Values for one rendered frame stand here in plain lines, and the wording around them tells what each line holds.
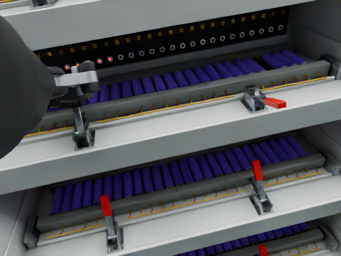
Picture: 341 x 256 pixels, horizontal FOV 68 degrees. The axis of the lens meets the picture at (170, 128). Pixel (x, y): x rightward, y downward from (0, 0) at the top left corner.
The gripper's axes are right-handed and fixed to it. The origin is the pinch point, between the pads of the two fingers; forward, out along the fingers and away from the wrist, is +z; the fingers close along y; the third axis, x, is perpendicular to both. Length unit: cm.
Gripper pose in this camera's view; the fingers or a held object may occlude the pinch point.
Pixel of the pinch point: (67, 95)
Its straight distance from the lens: 36.4
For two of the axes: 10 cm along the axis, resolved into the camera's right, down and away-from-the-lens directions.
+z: -1.1, -1.1, 9.9
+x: -2.0, -9.7, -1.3
